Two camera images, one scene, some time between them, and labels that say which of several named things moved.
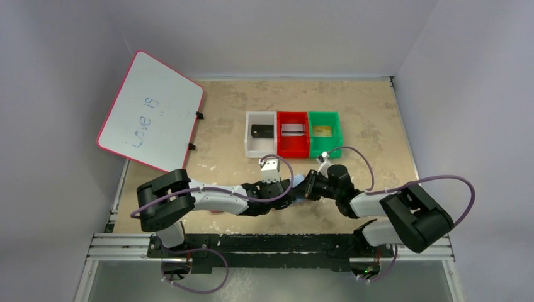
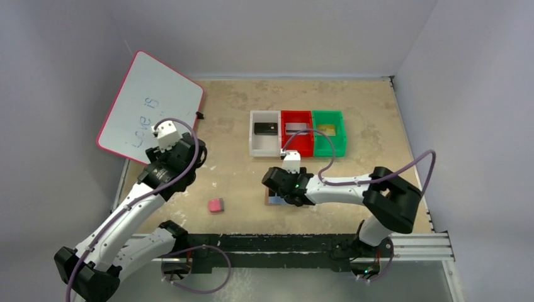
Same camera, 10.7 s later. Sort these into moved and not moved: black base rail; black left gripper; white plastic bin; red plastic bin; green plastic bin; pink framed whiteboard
Moved: red plastic bin; white plastic bin; green plastic bin; black left gripper
Not moved: black base rail; pink framed whiteboard
